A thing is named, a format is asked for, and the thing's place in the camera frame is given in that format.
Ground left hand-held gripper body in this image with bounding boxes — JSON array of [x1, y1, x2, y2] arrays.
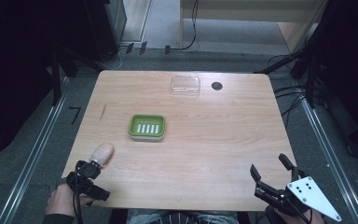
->
[[66, 166, 111, 203]]

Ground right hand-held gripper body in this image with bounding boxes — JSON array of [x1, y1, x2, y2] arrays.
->
[[255, 175, 343, 223]]

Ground beige soap bar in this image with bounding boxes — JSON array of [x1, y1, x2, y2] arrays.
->
[[89, 142, 116, 168]]

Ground person's right hand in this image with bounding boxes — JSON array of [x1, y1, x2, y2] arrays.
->
[[273, 207, 326, 224]]

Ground person's left hand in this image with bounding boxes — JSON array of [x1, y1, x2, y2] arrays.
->
[[45, 182, 95, 218]]

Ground person's dark sleeve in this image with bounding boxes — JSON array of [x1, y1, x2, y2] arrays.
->
[[41, 213, 76, 224]]

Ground green soap dish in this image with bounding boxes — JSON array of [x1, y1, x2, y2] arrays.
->
[[128, 113, 167, 143]]

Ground person's striped clothing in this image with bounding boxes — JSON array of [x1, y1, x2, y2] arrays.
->
[[126, 209, 241, 224]]

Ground black metal stand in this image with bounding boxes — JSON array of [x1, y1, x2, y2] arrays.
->
[[49, 46, 79, 106]]

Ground black stand legs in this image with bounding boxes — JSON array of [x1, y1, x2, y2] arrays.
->
[[254, 46, 312, 78]]

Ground clear plastic box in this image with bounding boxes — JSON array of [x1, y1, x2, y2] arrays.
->
[[170, 75, 201, 97]]

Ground black cabinet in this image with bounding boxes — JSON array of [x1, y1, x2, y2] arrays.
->
[[82, 0, 129, 63]]

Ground light wooden bench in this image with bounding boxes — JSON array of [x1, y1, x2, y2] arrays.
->
[[179, 0, 329, 54]]

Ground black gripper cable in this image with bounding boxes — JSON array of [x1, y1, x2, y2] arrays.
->
[[72, 161, 86, 224]]

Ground metal floor rail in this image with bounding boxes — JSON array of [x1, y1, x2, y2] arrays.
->
[[300, 98, 358, 224], [0, 77, 71, 224]]

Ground black floor cables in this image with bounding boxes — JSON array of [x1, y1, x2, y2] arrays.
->
[[267, 54, 327, 130]]

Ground black hanging cable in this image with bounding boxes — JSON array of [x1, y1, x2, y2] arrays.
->
[[167, 0, 200, 52]]

